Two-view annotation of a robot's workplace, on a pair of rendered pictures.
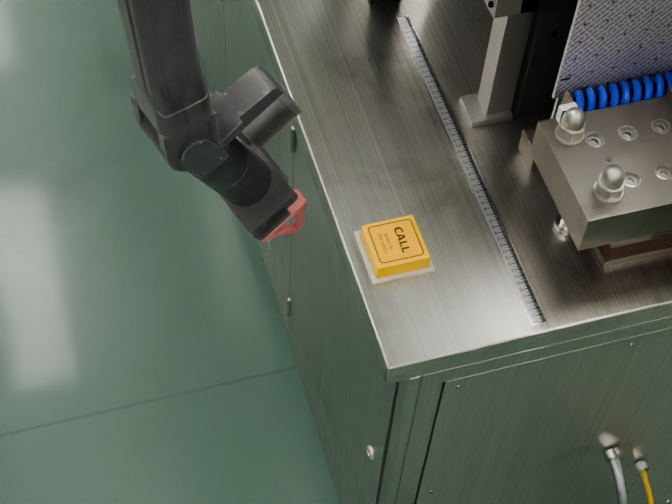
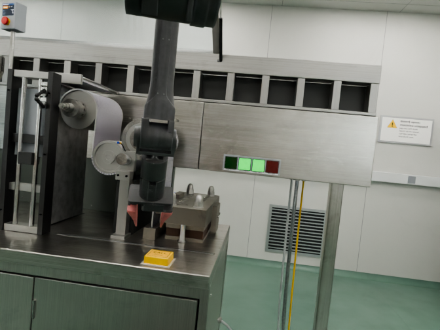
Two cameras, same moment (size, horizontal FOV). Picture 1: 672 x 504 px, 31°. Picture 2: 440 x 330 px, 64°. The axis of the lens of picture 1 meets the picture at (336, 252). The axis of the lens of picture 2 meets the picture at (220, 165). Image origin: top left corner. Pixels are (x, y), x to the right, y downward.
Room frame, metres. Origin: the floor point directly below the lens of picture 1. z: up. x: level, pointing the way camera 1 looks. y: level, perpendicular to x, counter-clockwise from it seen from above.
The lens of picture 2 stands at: (0.32, 0.78, 1.25)
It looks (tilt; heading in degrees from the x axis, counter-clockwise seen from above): 3 degrees down; 296
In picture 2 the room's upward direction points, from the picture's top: 6 degrees clockwise
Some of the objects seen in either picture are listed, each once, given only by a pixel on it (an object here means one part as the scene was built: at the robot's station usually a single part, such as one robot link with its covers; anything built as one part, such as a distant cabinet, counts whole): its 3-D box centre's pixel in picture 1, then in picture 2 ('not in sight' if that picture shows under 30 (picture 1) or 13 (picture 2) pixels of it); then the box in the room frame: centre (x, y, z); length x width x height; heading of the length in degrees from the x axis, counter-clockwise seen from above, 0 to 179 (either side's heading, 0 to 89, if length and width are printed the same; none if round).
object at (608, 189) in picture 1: (612, 180); (199, 201); (0.92, -0.32, 1.05); 0.04 x 0.04 x 0.04
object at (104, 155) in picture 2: not in sight; (122, 156); (1.28, -0.32, 1.17); 0.26 x 0.12 x 0.12; 110
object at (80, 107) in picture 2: not in sight; (74, 109); (1.36, -0.13, 1.33); 0.06 x 0.06 x 0.06; 20
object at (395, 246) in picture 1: (395, 246); (158, 257); (0.90, -0.07, 0.91); 0.07 x 0.07 x 0.02; 20
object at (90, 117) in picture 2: not in sight; (94, 113); (1.41, -0.28, 1.33); 0.25 x 0.14 x 0.14; 110
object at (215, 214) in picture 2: not in sight; (215, 217); (0.93, -0.50, 0.96); 0.10 x 0.03 x 0.11; 110
